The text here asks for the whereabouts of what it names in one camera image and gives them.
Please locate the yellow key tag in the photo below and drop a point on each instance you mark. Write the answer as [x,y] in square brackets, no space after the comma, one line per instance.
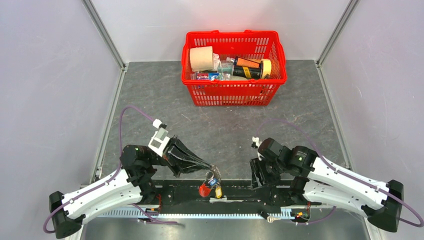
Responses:
[218,192]

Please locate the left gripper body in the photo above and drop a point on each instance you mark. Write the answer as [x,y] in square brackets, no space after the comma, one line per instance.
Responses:
[167,158]

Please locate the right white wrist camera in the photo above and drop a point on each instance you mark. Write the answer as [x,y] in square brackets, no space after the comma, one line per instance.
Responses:
[256,142]

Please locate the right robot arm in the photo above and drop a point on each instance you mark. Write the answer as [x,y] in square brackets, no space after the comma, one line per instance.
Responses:
[319,180]

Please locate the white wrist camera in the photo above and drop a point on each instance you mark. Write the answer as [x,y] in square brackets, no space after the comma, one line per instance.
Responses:
[256,142]
[160,139]

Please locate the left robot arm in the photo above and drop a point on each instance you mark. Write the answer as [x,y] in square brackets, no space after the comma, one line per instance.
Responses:
[130,183]

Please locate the snack packets in basket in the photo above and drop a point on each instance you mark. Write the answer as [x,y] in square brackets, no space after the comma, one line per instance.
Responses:
[222,70]

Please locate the red plastic basket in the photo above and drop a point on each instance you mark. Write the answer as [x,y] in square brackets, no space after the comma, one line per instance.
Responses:
[249,44]

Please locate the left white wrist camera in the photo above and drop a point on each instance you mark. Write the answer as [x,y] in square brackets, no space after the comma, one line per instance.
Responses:
[160,139]

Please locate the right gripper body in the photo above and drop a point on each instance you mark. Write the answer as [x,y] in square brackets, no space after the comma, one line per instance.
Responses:
[269,171]

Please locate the beige paper roll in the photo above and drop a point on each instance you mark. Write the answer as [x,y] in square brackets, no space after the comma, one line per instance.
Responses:
[201,58]

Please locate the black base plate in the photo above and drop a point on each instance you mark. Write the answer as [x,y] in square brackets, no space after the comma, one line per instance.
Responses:
[181,196]

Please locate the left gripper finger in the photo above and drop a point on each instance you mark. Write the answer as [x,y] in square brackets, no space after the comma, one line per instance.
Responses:
[189,156]
[191,167]

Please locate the yellow masking tape roll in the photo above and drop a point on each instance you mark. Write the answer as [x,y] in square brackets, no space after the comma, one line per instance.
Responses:
[266,68]

